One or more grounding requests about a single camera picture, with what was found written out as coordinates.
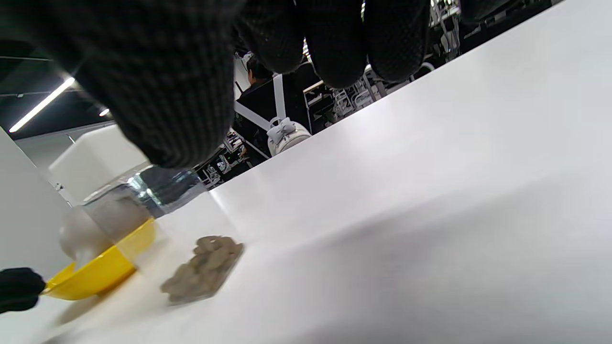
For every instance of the person's left hand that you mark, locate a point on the person's left hand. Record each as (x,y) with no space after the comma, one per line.
(19,289)

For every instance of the person's right hand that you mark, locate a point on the person's right hand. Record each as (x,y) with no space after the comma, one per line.
(167,71)

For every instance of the ceiling light strip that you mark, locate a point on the ceiling light strip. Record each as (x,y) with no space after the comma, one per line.
(43,104)

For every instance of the clear square coffee jar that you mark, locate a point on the clear square coffee jar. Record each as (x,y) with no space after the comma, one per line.
(172,220)

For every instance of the white square jar lid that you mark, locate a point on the white square jar lid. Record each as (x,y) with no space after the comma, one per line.
(95,157)

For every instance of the yellow plastic bowl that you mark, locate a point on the yellow plastic bowl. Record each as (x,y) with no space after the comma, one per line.
(95,277)

